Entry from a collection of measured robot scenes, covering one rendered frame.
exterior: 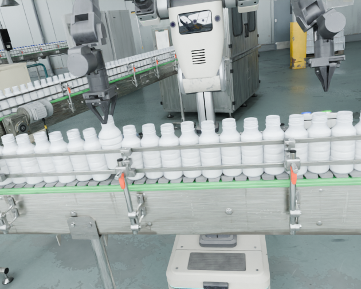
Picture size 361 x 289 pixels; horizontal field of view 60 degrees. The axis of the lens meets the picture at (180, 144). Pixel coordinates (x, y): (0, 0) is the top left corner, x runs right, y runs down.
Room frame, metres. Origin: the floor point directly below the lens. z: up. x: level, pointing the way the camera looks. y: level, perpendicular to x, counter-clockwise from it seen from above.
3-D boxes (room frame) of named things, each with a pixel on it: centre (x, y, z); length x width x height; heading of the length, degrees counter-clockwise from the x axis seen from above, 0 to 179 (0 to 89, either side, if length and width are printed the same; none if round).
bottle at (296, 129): (0.78, -0.31, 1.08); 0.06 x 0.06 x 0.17
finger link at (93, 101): (0.89, 0.21, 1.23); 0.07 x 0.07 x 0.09; 78
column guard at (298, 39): (7.92, -3.23, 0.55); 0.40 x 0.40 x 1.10; 78
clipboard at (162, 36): (4.85, 0.06, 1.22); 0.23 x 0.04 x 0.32; 60
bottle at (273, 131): (0.80, -0.26, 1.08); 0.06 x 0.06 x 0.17
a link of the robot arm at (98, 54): (0.89, 0.21, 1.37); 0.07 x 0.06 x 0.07; 168
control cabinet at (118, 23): (7.85, 1.19, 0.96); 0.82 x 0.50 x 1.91; 150
